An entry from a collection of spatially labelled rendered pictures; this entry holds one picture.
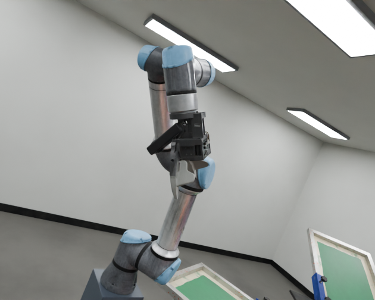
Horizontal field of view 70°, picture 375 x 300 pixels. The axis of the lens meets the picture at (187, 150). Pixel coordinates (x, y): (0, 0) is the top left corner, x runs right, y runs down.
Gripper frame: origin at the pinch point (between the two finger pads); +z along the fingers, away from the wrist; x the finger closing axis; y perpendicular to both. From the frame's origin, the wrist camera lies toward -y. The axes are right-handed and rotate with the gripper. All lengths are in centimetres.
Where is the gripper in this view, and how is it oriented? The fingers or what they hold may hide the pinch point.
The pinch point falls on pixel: (184, 188)
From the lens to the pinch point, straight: 71.3
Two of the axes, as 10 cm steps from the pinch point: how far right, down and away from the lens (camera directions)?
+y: 9.4, -0.3, -3.5
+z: 1.0, 9.7, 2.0
